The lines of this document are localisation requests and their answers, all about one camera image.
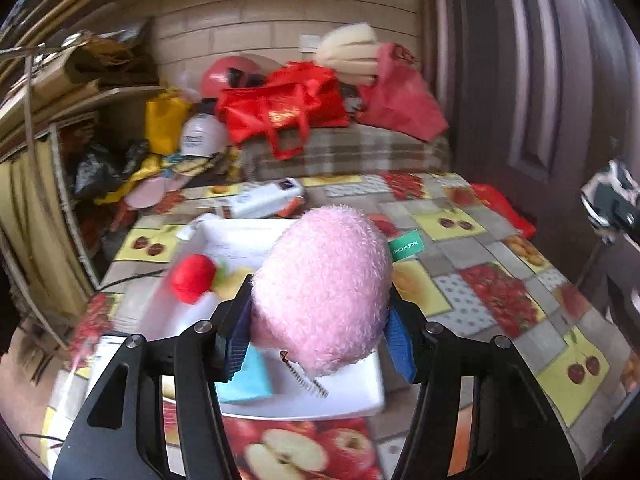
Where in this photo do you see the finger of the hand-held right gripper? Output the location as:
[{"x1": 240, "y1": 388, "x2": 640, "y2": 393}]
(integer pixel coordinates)
[{"x1": 612, "y1": 194, "x2": 640, "y2": 237}]

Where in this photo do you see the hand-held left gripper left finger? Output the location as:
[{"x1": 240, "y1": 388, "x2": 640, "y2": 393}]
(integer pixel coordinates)
[{"x1": 52, "y1": 275, "x2": 253, "y2": 480}]

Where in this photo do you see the black plastic bag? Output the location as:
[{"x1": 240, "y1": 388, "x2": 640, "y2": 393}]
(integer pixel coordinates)
[{"x1": 75, "y1": 142, "x2": 151, "y2": 196}]

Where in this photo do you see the yellow bag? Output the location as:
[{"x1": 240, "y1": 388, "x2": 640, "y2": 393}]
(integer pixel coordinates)
[{"x1": 145, "y1": 91, "x2": 193, "y2": 156}]

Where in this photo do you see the curved metal rack tube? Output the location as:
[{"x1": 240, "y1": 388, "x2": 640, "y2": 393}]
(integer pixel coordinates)
[{"x1": 0, "y1": 35, "x2": 101, "y2": 171}]

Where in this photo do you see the pink round pad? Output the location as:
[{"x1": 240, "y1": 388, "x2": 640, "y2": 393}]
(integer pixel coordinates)
[{"x1": 125, "y1": 180, "x2": 173, "y2": 208}]

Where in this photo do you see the pink plush toy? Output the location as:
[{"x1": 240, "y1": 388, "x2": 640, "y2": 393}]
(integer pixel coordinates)
[{"x1": 250, "y1": 204, "x2": 426, "y2": 401}]

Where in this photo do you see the red yarn ball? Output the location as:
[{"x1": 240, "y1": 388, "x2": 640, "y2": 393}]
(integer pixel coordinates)
[{"x1": 170, "y1": 254, "x2": 217, "y2": 306}]

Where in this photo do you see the red plastic bag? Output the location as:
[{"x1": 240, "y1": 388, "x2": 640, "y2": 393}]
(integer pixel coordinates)
[{"x1": 470, "y1": 182, "x2": 537, "y2": 240}]

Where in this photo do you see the white shallow tray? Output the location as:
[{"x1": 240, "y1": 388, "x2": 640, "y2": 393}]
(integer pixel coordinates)
[{"x1": 137, "y1": 217, "x2": 386, "y2": 418}]

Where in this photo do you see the red helmet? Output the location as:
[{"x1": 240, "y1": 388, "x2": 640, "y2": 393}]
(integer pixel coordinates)
[{"x1": 200, "y1": 56, "x2": 261, "y2": 97}]

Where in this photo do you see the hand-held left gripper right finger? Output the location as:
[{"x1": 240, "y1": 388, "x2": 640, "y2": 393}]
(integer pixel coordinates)
[{"x1": 382, "y1": 285, "x2": 581, "y2": 480}]

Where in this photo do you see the plaid blanket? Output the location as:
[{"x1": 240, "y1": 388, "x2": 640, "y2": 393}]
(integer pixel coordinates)
[{"x1": 237, "y1": 122, "x2": 453, "y2": 181}]

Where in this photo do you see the yellow sponge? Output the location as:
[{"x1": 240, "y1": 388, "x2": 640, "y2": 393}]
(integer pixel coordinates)
[{"x1": 215, "y1": 260, "x2": 251, "y2": 298}]

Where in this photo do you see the red tote bag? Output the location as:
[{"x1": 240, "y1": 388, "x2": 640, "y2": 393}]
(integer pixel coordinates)
[{"x1": 215, "y1": 61, "x2": 351, "y2": 161}]

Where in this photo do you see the white helmet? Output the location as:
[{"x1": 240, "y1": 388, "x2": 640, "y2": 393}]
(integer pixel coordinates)
[{"x1": 179, "y1": 112, "x2": 231, "y2": 157}]

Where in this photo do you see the red non-woven bag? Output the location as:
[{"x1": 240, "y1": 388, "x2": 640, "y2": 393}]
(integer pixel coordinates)
[{"x1": 356, "y1": 42, "x2": 450, "y2": 142}]

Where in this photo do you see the cream foam pile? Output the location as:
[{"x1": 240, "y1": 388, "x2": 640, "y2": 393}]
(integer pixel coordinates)
[{"x1": 316, "y1": 22, "x2": 380, "y2": 86}]

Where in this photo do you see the light blue sponge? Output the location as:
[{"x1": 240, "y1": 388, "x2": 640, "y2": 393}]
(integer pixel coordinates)
[{"x1": 217, "y1": 346, "x2": 275, "y2": 405}]

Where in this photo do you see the smartphone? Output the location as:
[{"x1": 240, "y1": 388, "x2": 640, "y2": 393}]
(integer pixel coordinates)
[{"x1": 89, "y1": 334, "x2": 128, "y2": 381}]

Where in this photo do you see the black cable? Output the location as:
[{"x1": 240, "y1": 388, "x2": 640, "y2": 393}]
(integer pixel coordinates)
[{"x1": 102, "y1": 267, "x2": 166, "y2": 291}]

